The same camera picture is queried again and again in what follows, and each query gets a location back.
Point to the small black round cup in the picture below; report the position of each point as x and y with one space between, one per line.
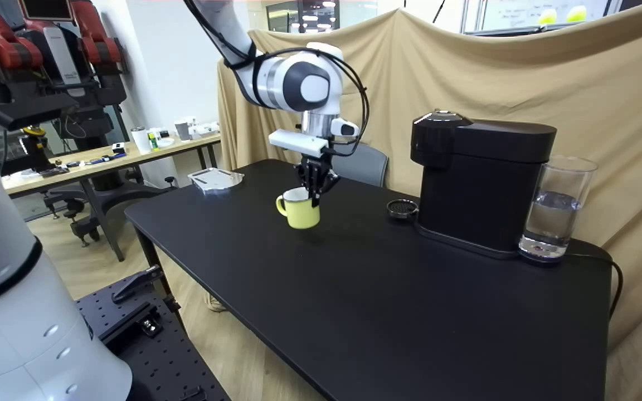
403 209

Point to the black capsule coffee machine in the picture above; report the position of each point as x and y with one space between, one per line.
478 185

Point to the white folded paper stack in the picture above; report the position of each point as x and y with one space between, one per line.
214 179

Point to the clear water tank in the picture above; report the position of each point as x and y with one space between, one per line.
556 215

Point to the whiteboard with dark frame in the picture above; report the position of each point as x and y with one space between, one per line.
536 14

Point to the yellow mug white inside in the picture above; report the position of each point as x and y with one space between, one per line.
300 215

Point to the beige cloth backdrop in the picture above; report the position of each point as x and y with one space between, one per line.
484 82

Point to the black perforated breadboard plate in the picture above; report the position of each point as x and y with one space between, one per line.
165 358

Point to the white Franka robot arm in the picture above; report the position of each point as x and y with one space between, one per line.
16 313

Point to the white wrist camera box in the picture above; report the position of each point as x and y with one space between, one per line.
300 144

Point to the black office chair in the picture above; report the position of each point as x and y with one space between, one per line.
89 201

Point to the wooden desk black legs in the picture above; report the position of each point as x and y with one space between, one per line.
100 163

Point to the grey chair backrest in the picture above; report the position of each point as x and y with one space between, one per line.
366 166

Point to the red and black robot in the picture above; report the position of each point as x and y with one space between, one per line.
46 59

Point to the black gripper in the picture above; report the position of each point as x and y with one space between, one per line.
317 171

